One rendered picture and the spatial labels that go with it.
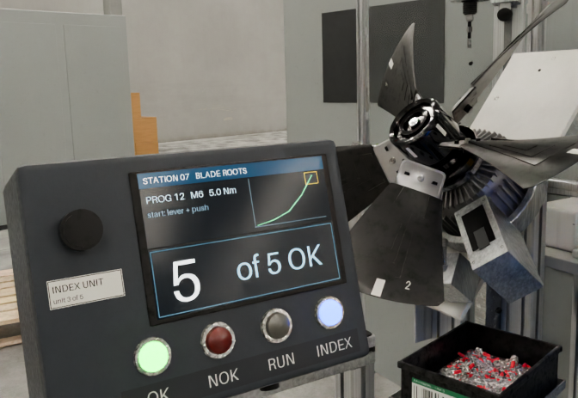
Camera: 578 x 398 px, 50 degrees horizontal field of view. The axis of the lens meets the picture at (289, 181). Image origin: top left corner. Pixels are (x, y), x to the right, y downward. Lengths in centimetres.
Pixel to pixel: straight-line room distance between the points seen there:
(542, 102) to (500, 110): 11
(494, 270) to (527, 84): 58
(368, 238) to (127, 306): 76
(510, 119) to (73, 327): 125
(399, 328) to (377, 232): 150
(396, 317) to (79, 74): 477
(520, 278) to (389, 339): 156
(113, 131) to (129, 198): 637
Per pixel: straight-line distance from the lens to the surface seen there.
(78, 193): 46
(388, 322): 270
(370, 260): 115
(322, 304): 52
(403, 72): 146
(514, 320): 165
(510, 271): 118
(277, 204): 50
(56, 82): 657
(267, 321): 49
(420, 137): 120
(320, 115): 401
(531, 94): 157
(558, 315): 208
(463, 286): 127
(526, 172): 102
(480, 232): 119
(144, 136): 930
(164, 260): 46
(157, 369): 46
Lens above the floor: 130
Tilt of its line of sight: 9 degrees down
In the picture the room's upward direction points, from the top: 2 degrees counter-clockwise
